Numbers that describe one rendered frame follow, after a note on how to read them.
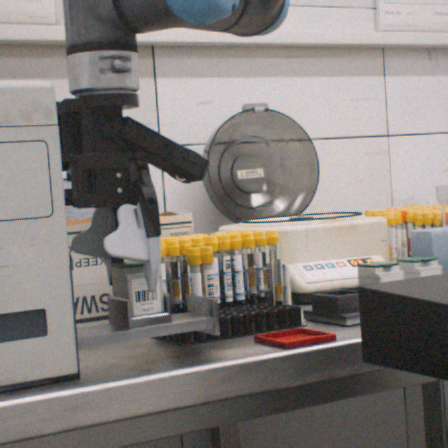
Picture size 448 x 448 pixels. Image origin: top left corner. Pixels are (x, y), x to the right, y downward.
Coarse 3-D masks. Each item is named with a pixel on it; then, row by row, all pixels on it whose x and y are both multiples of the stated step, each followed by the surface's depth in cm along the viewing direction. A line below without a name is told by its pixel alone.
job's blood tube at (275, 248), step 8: (272, 248) 119; (280, 248) 119; (272, 256) 119; (280, 256) 119; (272, 264) 119; (280, 264) 119; (272, 272) 120; (280, 272) 119; (280, 280) 119; (280, 288) 119; (280, 296) 119; (280, 304) 119
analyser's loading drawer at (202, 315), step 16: (112, 304) 101; (128, 304) 98; (192, 304) 107; (208, 304) 103; (112, 320) 102; (128, 320) 98; (144, 320) 99; (160, 320) 100; (176, 320) 102; (192, 320) 101; (208, 320) 102; (80, 336) 95; (96, 336) 96; (112, 336) 96; (128, 336) 98; (144, 336) 99
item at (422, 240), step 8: (416, 232) 131; (424, 232) 130; (432, 232) 129; (440, 232) 130; (416, 240) 131; (424, 240) 130; (432, 240) 129; (440, 240) 130; (416, 248) 131; (424, 248) 130; (432, 248) 129; (440, 248) 130; (432, 256) 129; (440, 256) 130; (440, 264) 130
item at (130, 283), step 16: (112, 272) 102; (128, 272) 99; (144, 272) 100; (160, 272) 100; (112, 288) 102; (128, 288) 98; (144, 288) 99; (160, 288) 100; (144, 304) 99; (160, 304) 100
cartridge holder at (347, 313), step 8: (312, 296) 120; (320, 296) 118; (328, 296) 117; (336, 296) 116; (344, 296) 116; (352, 296) 117; (312, 304) 120; (320, 304) 119; (328, 304) 117; (336, 304) 116; (344, 304) 116; (352, 304) 117; (304, 312) 121; (312, 312) 120; (320, 312) 118; (328, 312) 117; (336, 312) 116; (344, 312) 116; (352, 312) 116; (312, 320) 120; (320, 320) 118; (328, 320) 117; (336, 320) 116; (344, 320) 114; (352, 320) 114
